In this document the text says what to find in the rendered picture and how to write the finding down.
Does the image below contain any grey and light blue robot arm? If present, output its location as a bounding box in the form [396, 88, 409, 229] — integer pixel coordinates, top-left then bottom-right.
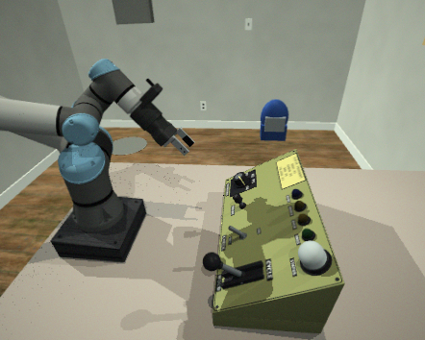
[0, 59, 134, 232]

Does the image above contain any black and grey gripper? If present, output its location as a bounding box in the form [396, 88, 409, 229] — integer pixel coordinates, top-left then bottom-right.
[118, 79, 195, 156]

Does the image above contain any olive green control console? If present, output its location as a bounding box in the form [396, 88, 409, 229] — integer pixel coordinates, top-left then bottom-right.
[203, 149, 345, 333]

